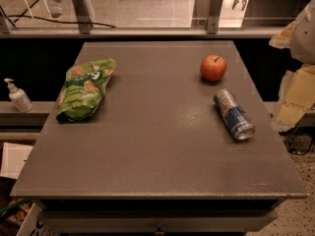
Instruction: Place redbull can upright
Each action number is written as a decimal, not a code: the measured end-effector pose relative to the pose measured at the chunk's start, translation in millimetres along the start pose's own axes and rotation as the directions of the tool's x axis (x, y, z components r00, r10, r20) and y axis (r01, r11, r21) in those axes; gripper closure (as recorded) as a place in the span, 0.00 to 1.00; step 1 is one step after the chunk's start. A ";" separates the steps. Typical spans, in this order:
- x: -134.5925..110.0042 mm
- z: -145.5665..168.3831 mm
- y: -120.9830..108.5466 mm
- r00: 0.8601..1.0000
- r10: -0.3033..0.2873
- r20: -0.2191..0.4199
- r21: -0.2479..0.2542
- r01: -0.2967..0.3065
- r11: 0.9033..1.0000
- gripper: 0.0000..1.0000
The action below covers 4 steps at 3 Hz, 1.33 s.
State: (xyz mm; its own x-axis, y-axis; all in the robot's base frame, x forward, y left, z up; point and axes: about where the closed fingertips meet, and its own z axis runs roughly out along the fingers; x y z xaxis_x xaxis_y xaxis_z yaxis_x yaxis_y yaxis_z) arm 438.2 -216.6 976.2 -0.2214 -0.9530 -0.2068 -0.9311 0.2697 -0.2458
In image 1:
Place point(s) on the metal railing post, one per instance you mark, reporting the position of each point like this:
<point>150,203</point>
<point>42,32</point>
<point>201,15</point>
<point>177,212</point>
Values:
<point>214,13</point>
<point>85,15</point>

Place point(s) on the red apple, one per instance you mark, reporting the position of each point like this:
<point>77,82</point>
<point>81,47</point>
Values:
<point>213,68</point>

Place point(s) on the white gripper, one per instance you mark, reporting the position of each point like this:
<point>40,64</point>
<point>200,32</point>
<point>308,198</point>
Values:
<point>305,36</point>

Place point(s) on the green chip bag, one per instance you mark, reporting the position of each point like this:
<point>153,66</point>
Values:
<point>84,89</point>

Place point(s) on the blue silver redbull can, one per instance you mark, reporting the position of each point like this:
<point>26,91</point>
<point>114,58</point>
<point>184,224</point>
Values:
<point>233,115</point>

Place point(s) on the left metal railing post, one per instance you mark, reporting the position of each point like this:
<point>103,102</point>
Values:
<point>85,15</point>

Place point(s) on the white box blue print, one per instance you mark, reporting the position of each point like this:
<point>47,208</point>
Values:
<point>32,226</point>

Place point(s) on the white pump dispenser bottle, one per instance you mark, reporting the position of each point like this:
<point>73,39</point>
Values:
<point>18,96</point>

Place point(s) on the white paper sheet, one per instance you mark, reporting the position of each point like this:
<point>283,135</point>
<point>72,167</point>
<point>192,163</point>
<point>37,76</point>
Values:
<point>13,159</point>

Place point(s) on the right metal railing post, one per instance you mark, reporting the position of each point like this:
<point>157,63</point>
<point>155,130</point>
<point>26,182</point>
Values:
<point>214,13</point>

